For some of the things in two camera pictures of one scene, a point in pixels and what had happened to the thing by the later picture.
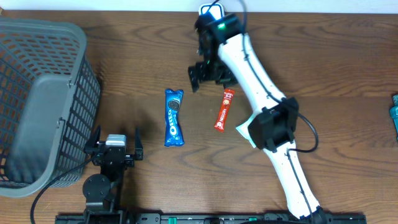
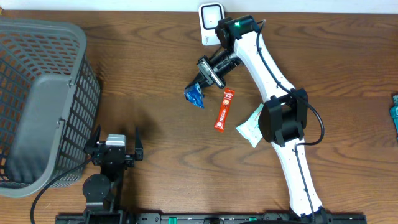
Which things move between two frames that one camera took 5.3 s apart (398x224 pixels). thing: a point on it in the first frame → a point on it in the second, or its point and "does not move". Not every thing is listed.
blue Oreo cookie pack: x=174 y=135 → x=193 y=94
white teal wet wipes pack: x=243 y=129 does not move
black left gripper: x=129 y=162 does not move
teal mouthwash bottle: x=393 y=113 does not move
